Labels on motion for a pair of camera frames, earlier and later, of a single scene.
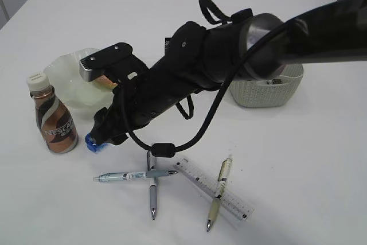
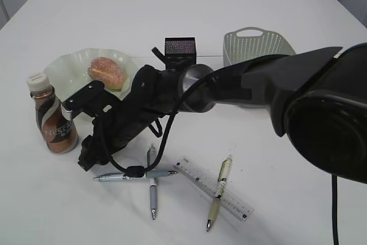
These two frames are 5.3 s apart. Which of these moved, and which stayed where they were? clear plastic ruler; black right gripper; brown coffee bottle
Moved: black right gripper
Stayed: brown coffee bottle; clear plastic ruler
